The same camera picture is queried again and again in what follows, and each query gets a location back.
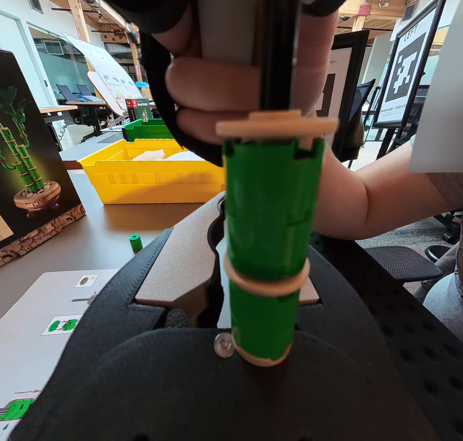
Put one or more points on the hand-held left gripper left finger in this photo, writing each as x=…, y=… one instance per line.
x=170, y=267

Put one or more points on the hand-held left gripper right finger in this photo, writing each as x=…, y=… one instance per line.
x=307, y=292

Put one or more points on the toy bamboo stalk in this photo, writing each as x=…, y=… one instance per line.
x=267, y=202

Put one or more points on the person's right forearm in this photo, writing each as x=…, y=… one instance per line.
x=361, y=202

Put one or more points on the person's right hand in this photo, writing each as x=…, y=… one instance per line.
x=209, y=86

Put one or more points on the small green cylinder brick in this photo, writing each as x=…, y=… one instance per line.
x=136, y=243

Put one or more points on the yellow plastic bin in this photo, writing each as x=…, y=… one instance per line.
x=144, y=184

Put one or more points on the white plastic bag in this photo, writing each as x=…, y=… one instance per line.
x=152, y=155

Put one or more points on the small dark box red label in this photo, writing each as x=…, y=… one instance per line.
x=139, y=110

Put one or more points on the tilted poster board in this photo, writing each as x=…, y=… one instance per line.
x=101, y=64

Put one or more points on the green plastic bin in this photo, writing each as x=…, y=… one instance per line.
x=148, y=129

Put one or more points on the framed marker sign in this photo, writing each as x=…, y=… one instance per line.
x=343, y=86
x=405, y=68

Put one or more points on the person's grey trousers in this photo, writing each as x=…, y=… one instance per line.
x=445, y=303

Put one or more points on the building instruction booklet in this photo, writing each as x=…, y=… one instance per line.
x=36, y=321

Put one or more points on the dark open laptop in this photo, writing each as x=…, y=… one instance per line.
x=65, y=91
x=86, y=91

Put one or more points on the black toy set box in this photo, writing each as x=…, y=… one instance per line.
x=29, y=140

